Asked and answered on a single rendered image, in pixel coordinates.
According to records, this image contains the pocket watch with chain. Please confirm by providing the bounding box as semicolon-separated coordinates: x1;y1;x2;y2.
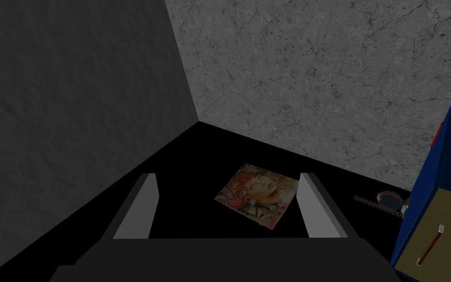
353;190;412;218

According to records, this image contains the brown stick with white tips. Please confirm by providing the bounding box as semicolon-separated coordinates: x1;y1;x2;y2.
416;224;445;267

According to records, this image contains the blue box with olive panel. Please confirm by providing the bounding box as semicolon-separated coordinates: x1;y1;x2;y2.
389;104;451;282

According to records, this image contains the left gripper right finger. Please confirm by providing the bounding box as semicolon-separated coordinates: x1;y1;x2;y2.
295;172;360;239

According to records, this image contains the magazine with face cover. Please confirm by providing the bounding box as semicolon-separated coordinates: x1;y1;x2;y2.
214;163;300;230

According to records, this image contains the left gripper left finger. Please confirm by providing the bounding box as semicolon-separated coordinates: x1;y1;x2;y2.
101;172;160;240

